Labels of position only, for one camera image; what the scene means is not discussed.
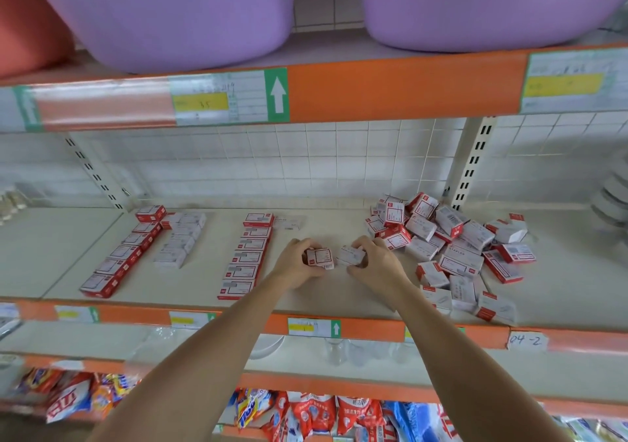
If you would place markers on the cluster of clear glasses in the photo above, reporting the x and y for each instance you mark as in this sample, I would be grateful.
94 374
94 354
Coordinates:
358 353

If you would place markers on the white perforated shelf upright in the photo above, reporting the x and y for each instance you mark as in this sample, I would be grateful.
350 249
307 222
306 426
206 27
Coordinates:
471 162
95 174

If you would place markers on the person's left forearm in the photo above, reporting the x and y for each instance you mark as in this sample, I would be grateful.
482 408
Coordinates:
186 368

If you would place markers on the small price label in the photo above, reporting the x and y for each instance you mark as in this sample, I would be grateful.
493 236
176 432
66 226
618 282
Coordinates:
189 319
314 327
9 311
459 335
76 314

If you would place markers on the pile of red white boxes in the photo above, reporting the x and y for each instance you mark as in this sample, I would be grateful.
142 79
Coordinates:
461 250

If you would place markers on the white handwritten label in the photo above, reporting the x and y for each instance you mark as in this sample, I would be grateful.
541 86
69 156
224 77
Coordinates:
528 341

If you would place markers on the stacks of wrapped containers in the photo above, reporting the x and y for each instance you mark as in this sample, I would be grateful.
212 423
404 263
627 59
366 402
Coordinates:
610 193

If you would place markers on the person's right forearm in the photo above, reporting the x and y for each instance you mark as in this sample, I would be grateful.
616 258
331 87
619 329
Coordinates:
471 368

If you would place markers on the white shelf with orange edges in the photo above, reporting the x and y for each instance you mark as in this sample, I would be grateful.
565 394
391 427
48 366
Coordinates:
49 250

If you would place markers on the person's right hand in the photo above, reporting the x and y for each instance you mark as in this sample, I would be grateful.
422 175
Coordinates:
383 275

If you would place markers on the purple plastic basin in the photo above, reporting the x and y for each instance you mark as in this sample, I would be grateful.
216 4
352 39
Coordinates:
491 5
167 15

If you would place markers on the person's left hand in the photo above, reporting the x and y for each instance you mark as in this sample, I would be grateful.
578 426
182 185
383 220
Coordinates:
296 268

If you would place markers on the row of beige bundles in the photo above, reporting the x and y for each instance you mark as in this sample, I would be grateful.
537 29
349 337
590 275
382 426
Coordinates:
12 206

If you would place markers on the orange plastic basin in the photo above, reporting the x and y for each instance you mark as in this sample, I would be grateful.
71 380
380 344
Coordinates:
25 20

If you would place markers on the pile of small colourful packets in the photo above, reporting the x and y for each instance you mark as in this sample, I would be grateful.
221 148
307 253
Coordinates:
314 412

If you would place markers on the large label with green arrow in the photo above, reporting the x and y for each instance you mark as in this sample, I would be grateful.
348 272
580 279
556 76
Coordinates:
29 108
231 96
574 81

